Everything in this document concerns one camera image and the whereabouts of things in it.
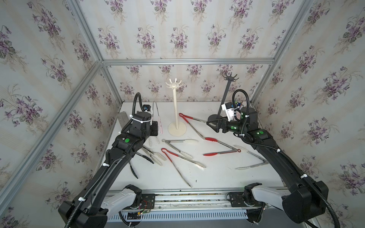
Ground dark grey utensil rack stand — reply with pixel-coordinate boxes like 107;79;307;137
208;73;239;121

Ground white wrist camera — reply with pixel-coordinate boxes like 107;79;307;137
143;104;152;114
221;102;243;122

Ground red handled tongs rear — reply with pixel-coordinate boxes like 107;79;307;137
178;113;205;140

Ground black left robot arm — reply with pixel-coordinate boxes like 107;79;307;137
58;112;158;228

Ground steel cream-tipped tongs left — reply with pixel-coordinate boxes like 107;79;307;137
142;146;166;166

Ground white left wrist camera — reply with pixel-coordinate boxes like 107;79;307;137
143;104;152;114

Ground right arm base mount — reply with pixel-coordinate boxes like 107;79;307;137
225;191;267;225

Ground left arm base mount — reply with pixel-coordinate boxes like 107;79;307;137
118;194;156;228

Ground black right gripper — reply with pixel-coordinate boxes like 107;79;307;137
208;114;249;136

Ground grey stone block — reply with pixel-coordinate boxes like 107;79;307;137
117;111;129;128

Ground red handled tongs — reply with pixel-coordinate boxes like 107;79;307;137
161;148;207;188
178;113;205;140

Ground steel cream-tipped tongs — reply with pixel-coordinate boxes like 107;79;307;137
162;139;198;159
142;146;166;166

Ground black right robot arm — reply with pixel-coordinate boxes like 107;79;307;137
206;108;341;228

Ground red tipped steel tongs right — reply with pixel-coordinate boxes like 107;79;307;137
203;137;241;157

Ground white utensil rack stand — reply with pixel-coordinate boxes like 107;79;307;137
166;79;187;137

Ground steel cream-tipped tongs centre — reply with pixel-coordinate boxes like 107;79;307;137
162;139;198;159

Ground red handled tongs front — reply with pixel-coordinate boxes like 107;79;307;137
161;148;207;188

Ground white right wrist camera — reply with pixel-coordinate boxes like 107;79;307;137
221;102;243;122

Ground black tipped steel tongs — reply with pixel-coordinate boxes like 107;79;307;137
127;152;155;179

